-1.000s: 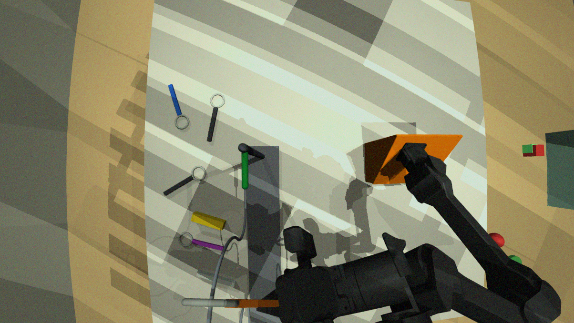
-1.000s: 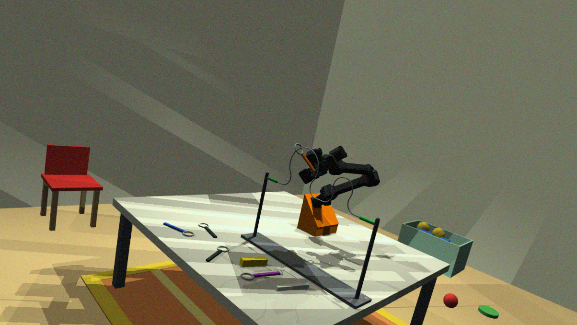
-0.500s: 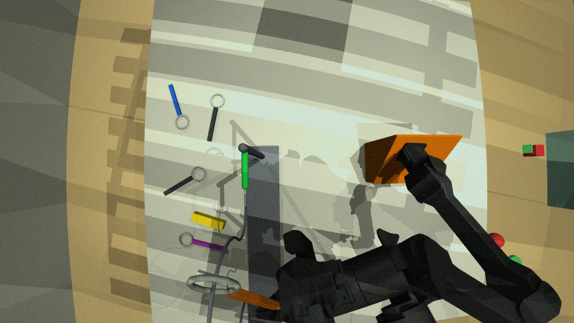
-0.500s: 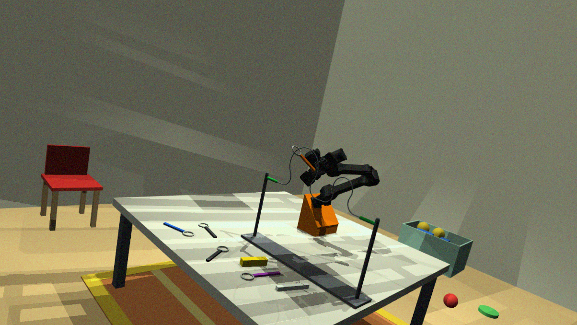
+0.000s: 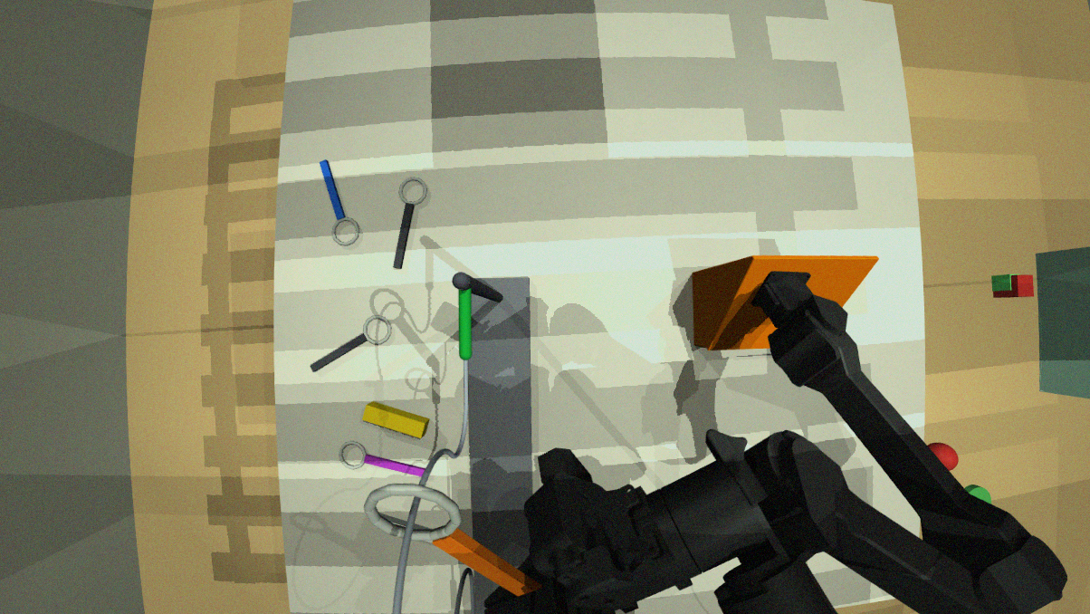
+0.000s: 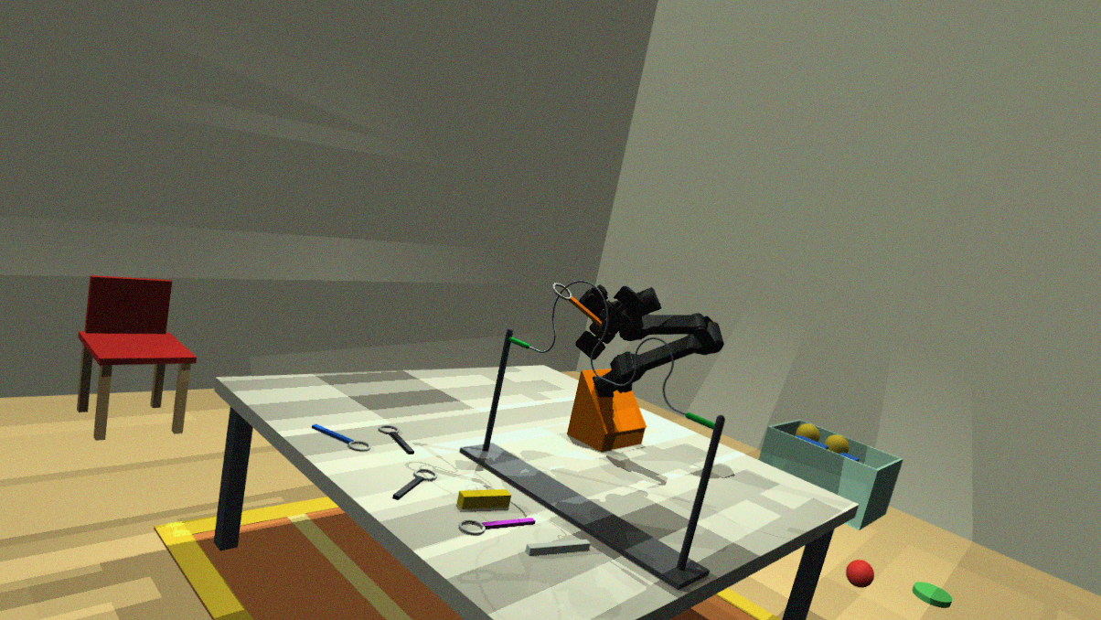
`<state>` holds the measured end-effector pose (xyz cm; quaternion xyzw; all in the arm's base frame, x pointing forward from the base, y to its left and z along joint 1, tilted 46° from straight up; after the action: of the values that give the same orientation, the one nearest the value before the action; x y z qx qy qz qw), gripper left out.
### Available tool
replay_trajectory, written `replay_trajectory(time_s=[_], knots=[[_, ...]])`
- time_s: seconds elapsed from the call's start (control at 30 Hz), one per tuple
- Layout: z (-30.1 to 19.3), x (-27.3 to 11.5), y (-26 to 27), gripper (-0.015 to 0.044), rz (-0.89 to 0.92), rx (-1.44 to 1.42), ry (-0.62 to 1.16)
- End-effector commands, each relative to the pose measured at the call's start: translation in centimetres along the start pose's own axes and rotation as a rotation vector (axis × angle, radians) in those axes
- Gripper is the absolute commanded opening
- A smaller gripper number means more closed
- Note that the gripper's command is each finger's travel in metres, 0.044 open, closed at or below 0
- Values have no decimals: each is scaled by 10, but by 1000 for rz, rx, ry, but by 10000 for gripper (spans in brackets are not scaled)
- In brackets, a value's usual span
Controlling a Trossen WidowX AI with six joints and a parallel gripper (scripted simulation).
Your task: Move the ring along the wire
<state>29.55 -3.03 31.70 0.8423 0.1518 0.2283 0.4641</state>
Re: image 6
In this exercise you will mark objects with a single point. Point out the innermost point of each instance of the grey loop with purple handle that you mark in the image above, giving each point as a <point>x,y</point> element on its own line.
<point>496,524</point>

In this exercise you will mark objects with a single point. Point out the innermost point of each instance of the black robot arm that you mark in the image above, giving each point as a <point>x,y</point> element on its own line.
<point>704,338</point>

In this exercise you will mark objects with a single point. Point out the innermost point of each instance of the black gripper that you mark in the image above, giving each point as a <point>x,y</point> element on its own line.
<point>617,320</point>

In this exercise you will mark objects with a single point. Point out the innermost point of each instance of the black handle with grey ring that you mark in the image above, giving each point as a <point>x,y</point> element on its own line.
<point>397,438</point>
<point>409,486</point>

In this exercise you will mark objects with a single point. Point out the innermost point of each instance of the grey loop with orange handle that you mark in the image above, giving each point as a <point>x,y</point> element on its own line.
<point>577,304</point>

